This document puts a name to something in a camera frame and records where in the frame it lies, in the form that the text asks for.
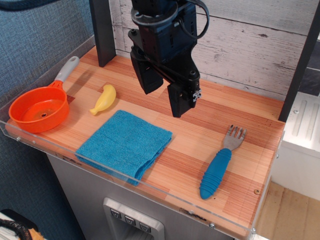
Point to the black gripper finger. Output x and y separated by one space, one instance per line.
148 78
181 99

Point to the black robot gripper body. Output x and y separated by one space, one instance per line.
167 34

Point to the yellow toy banana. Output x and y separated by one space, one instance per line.
105 100

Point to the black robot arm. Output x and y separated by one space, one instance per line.
162 50

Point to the folded blue cloth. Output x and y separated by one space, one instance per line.
125 147

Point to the grey toy fridge cabinet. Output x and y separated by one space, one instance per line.
85 192

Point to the white cabinet at right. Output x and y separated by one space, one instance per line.
297 163

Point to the silver dispenser panel with buttons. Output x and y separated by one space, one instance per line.
126 223

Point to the clear acrylic table guard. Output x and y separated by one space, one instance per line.
96 93

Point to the dark grey left post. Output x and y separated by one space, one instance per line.
103 31

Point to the dark grey post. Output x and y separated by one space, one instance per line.
103 31
302 64

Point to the fork with blue handle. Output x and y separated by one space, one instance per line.
216 170

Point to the dark grey right post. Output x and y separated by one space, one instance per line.
302 64

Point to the orange pot with grey handle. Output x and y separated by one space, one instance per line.
44 108

